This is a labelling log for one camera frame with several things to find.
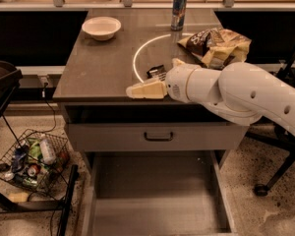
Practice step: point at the black wire basket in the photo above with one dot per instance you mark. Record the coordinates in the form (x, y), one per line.
(48, 174)

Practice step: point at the clear plastic bottle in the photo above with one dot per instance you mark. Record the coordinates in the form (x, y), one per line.
(47, 150)

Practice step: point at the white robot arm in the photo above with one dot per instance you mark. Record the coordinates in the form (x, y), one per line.
(241, 93)

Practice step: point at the white paper bowl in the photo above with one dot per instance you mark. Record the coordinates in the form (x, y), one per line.
(101, 28)

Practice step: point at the black rxbar chocolate bar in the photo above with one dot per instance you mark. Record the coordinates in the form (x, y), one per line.
(157, 72)

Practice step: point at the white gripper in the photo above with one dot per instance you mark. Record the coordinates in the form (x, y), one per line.
(177, 83)

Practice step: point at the open grey lower drawer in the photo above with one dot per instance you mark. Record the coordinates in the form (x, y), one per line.
(157, 194)

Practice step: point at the red soda can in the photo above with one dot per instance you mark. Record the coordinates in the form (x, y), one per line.
(33, 170)

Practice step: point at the black cart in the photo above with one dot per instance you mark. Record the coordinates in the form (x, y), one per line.
(9, 82)

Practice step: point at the blue energy drink can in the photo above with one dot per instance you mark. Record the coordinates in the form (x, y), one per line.
(178, 14)

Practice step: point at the black office chair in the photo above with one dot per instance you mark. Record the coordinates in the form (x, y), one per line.
(284, 139)

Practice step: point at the black drawer handle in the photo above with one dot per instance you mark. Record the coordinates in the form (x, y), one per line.
(168, 137)

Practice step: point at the yellow brown chip bag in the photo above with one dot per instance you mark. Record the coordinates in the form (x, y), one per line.
(217, 47)

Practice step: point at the grey cabinet table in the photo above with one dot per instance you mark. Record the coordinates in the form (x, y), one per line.
(92, 89)

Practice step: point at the green snack packet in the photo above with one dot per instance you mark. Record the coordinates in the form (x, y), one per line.
(34, 154)

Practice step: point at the blue snack packet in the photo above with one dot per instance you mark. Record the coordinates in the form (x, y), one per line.
(18, 158)

